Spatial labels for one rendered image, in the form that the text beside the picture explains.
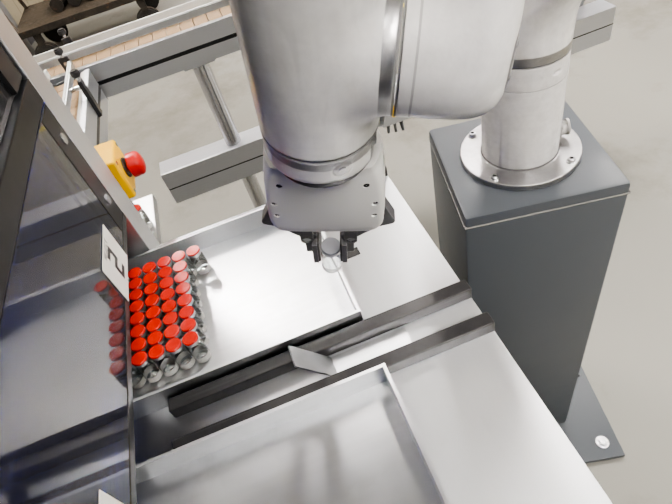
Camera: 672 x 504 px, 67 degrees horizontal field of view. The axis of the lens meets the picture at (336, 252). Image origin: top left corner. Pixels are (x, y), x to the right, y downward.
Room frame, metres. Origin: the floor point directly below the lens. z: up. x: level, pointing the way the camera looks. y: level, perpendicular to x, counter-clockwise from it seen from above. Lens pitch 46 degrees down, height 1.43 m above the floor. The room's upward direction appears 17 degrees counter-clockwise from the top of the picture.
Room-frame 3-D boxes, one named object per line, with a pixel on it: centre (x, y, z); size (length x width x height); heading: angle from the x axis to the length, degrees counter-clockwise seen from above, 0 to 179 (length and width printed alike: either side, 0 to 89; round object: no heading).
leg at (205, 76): (1.45, 0.21, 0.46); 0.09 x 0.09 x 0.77; 6
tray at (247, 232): (0.50, 0.17, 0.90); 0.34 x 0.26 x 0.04; 96
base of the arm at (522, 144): (0.64, -0.34, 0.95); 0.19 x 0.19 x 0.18
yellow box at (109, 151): (0.73, 0.32, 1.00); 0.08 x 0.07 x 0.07; 96
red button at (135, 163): (0.74, 0.27, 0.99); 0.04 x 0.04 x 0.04; 6
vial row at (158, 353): (0.49, 0.26, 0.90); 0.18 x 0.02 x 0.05; 6
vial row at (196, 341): (0.49, 0.22, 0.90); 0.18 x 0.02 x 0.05; 6
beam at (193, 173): (1.51, -0.34, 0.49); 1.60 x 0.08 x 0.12; 96
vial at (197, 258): (0.57, 0.20, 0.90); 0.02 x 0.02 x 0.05
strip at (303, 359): (0.34, 0.01, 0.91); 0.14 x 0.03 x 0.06; 96
